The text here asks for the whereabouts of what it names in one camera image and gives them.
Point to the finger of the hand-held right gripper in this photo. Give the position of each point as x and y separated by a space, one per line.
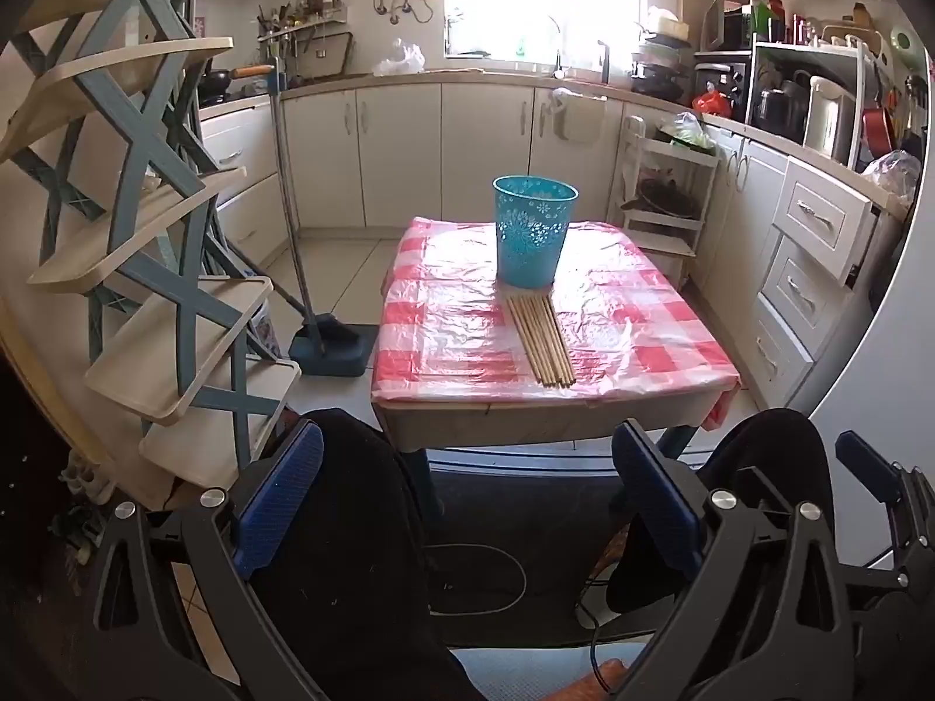
763 489
869 464

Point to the person's right leg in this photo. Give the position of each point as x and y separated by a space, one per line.
774 445

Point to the bundle of bamboo chopsticks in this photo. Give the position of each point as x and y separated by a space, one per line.
544 343

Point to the red plastic bag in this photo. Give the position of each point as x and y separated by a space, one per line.
712 104

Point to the stack of pots and dishes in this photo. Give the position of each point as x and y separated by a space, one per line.
661 58

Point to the blue and beige tiered shelf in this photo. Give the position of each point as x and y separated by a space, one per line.
139 219

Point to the white appliance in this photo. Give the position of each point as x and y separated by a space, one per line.
829 120

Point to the straight dark faucet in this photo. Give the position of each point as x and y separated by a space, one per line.
605 62

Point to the black countertop oven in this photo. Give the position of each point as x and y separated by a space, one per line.
723 84

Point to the red checkered plastic tablecloth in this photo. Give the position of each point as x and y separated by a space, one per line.
453 321

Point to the person's leg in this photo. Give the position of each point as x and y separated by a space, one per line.
343 548
774 445

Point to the dark floor mat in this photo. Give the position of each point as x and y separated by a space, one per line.
533 511

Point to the white cabinet run with doors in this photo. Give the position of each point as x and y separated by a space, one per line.
409 153

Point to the person's left leg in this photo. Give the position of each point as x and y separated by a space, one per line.
343 548

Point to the white countertop shelf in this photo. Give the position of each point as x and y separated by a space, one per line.
803 50

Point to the blue dustpan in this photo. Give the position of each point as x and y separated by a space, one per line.
336 358

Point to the teal perforated plastic basket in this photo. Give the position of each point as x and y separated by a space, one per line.
529 234

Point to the clear plastic bag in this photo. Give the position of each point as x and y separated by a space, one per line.
891 175

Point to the white tiered storage rack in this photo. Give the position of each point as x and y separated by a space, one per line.
697 234

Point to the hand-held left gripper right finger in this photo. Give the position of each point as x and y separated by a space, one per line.
657 496

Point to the person's left hand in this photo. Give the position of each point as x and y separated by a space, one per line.
603 683

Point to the black cooking pot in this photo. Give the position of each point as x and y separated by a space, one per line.
771 113

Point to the curved chrome faucet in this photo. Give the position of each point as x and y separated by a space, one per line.
559 44

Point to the white cabinet with wide drawers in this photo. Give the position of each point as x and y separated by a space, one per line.
241 175

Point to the white cabinet with panelled drawers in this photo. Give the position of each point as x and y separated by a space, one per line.
796 263

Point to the white plastic bag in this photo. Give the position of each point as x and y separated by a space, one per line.
400 58

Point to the wall utensil rack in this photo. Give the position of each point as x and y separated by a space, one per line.
314 44

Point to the bag of green vegetables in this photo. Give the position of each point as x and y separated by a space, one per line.
686 133

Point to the dark pan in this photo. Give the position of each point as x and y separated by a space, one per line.
666 198

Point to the floral patterned bin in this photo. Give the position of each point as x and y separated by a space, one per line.
267 328

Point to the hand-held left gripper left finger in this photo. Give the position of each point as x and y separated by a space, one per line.
281 496

